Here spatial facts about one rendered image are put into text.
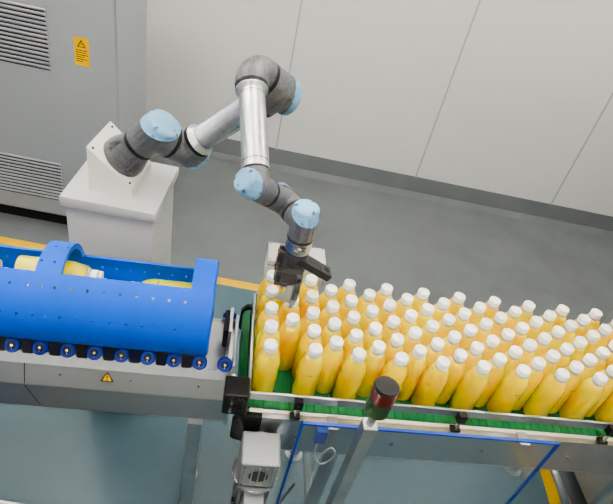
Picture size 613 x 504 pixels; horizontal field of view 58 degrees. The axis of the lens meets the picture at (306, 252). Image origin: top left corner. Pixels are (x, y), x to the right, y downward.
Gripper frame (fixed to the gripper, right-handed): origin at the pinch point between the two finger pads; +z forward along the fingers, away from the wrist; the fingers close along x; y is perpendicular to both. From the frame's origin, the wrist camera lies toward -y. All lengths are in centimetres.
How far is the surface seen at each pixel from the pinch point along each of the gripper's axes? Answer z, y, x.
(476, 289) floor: 111, -148, -146
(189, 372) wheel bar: 18.6, 28.1, 16.8
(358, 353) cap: -0.3, -19.0, 19.0
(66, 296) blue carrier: -7, 62, 16
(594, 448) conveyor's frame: 23, -103, 28
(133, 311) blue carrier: -5.7, 44.2, 17.3
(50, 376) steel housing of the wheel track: 24, 68, 19
